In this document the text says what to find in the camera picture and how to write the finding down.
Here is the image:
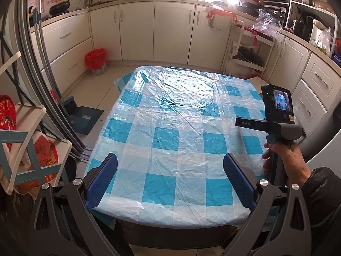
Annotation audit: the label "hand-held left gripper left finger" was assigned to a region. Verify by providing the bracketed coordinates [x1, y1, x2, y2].
[28, 152, 118, 256]

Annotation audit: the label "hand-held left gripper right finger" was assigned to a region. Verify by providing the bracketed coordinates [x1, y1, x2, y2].
[221, 153, 317, 256]

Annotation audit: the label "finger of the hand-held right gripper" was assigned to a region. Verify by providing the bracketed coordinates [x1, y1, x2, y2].
[236, 116, 268, 134]

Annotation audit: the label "person's right forearm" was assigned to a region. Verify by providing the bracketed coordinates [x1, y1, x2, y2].
[301, 167, 341, 256]

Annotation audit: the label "red trash bin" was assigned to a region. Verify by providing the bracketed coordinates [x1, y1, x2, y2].
[85, 48, 107, 77]

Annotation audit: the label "person's right hand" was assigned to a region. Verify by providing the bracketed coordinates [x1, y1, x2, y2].
[262, 141, 312, 185]

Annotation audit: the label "black pan with lid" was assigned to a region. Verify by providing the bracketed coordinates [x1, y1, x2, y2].
[231, 47, 265, 68]

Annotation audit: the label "blue dustpan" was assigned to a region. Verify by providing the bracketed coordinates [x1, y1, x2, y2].
[62, 96, 104, 135]

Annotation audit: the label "white storage rack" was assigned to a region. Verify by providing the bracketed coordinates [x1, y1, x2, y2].
[228, 20, 275, 80]

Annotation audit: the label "red printed cushion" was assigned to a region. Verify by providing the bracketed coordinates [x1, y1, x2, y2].
[0, 95, 17, 150]
[24, 135, 59, 184]

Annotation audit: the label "blue checked plastic tablecloth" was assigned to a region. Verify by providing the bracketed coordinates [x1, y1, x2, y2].
[84, 65, 268, 223]

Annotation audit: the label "black kettle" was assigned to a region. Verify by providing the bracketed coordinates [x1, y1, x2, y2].
[292, 19, 310, 40]

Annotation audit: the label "white kettle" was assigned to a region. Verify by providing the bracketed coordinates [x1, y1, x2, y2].
[309, 19, 331, 43]

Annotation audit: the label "clear plastic bag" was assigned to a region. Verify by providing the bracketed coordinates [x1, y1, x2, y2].
[252, 9, 283, 36]

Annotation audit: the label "dark dining table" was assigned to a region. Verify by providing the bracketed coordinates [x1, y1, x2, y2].
[114, 213, 248, 246]

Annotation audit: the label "black toaster oven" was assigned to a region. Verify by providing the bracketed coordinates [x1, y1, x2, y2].
[263, 1, 290, 28]

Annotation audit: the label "white shelf unit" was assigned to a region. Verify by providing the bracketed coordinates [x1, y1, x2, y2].
[286, 0, 339, 46]

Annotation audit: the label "white folding chair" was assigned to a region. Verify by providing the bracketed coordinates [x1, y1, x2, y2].
[14, 104, 74, 195]

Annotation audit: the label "stacked folding chairs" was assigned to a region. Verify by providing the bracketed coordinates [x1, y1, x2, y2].
[7, 0, 91, 163]

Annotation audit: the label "hanging white bin red bag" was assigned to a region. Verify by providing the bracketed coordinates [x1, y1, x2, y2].
[207, 4, 238, 30]

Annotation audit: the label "stack of pots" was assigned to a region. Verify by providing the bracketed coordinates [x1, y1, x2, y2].
[237, 0, 265, 15]

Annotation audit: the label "white kitchen cabinets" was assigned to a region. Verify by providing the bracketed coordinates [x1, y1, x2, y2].
[29, 0, 341, 144]

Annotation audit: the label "pole with blue clip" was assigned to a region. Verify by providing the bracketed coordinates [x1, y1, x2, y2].
[27, 0, 44, 32]

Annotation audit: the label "black frying pan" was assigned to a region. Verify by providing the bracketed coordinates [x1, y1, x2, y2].
[49, 0, 79, 16]

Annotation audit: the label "teal folding frame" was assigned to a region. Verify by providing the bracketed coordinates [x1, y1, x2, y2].
[0, 129, 58, 186]

